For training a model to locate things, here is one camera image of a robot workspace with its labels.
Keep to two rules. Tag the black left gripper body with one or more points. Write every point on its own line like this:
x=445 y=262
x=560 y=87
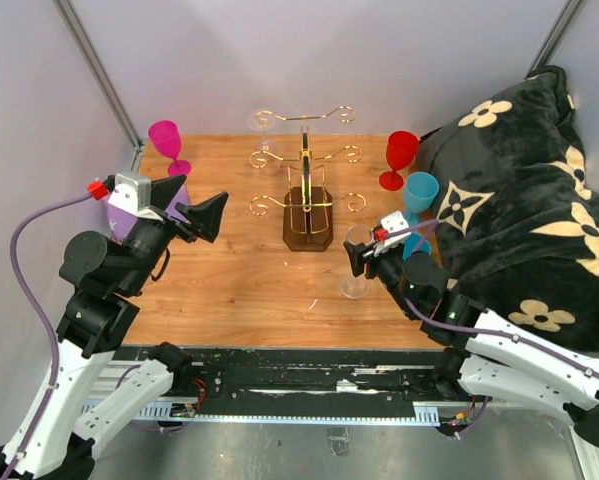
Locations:
x=150 y=239

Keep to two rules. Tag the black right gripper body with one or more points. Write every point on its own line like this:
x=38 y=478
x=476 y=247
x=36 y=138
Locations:
x=386 y=267

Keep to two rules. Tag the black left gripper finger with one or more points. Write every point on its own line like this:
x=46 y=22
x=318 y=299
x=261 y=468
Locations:
x=165 y=194
x=203 y=220

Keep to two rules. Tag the blue wine glass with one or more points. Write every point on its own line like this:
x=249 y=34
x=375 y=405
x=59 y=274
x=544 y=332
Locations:
x=415 y=243
x=419 y=193

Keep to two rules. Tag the clear wine glass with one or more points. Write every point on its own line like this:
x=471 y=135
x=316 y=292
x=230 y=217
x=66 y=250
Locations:
x=264 y=157
x=354 y=284

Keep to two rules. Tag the purple cloth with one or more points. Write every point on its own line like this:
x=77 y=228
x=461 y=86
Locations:
x=120 y=222

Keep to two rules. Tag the pink wine glass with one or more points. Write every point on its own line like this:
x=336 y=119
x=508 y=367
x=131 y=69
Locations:
x=165 y=137

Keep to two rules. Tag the red wine glass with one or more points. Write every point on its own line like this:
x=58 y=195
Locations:
x=401 y=149

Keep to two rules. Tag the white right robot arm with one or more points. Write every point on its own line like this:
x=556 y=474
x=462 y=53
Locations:
x=485 y=355

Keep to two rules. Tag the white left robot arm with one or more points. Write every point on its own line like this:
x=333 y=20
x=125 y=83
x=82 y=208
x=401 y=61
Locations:
x=59 y=438

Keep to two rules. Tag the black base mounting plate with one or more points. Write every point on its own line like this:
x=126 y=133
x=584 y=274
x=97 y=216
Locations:
x=317 y=384

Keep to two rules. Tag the black floral blanket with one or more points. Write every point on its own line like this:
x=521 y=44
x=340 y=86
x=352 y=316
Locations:
x=518 y=227

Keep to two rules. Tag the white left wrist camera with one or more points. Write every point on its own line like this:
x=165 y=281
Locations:
x=129 y=192

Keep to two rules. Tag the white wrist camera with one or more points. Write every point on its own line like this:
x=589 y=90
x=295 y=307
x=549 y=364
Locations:
x=392 y=230
x=129 y=192

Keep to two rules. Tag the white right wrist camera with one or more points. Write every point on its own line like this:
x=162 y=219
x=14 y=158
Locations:
x=392 y=230

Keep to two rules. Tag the gold wire wine glass rack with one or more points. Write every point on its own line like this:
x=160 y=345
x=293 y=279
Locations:
x=308 y=219

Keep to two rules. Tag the left aluminium frame post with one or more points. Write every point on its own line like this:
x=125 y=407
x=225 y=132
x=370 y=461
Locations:
x=77 y=30

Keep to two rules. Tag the aluminium frame post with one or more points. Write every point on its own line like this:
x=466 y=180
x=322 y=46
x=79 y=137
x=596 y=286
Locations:
x=77 y=30
x=550 y=51

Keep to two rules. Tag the right aluminium frame post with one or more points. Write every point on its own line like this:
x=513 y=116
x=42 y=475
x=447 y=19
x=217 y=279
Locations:
x=550 y=51

